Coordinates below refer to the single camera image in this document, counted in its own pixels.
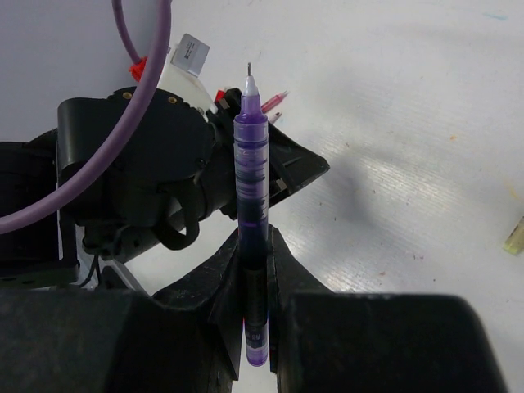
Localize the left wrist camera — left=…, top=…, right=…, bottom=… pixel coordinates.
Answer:
left=157, top=34, right=217, bottom=114

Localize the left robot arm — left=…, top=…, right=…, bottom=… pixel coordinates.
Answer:
left=1, top=88, right=329, bottom=288

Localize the white red marker upper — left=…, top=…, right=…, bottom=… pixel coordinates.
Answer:
left=269, top=111, right=282, bottom=124

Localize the yellow highlighter pen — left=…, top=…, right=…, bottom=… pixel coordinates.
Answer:
left=503, top=217, right=524, bottom=255

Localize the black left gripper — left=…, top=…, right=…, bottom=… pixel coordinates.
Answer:
left=197, top=88, right=330, bottom=221

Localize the purple pen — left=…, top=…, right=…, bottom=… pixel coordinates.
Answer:
left=233, top=63, right=269, bottom=367

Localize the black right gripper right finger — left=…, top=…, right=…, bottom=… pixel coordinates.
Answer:
left=267, top=228, right=507, bottom=392

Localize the pink pen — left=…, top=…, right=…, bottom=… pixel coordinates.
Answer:
left=261, top=91, right=289, bottom=113

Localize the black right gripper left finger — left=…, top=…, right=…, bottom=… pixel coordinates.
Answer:
left=1, top=235, right=242, bottom=392

